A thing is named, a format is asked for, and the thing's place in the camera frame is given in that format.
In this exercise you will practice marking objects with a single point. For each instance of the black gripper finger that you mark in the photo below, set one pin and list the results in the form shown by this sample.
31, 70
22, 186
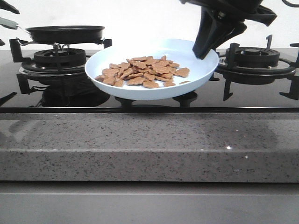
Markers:
8, 7

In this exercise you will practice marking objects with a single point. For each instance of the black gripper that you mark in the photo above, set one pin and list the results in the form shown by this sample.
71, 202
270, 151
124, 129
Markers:
215, 28

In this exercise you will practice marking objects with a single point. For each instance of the black frying pan green handle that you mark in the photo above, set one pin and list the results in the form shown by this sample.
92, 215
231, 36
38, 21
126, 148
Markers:
66, 34

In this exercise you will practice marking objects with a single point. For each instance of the brown meat slices pile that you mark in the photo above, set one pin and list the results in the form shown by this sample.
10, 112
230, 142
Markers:
144, 71

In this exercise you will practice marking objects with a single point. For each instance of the light blue plate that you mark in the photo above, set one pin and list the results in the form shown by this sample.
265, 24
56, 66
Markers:
179, 51

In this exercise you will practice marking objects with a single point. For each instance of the black right gas burner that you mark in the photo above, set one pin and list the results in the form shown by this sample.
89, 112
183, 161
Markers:
254, 57

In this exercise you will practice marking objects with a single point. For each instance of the black gas burner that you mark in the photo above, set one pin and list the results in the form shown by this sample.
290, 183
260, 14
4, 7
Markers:
67, 58
254, 57

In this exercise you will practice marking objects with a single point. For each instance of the black glass gas cooktop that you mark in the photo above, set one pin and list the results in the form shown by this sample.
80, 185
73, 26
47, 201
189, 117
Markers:
22, 94

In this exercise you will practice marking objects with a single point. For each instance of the black left pan support grate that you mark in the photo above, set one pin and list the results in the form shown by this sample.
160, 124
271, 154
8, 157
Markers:
47, 76

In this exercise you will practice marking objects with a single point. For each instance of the black pan support grate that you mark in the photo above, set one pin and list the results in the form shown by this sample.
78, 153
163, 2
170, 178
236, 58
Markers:
257, 76
47, 76

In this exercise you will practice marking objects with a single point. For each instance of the black right pan support grate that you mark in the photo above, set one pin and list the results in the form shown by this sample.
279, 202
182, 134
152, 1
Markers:
257, 76

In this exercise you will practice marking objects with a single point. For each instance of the black left gas burner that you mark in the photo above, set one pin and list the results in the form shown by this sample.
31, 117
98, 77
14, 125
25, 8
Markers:
67, 58

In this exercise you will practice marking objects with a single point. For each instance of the grey cabinet front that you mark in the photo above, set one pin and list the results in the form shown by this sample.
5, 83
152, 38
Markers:
147, 203

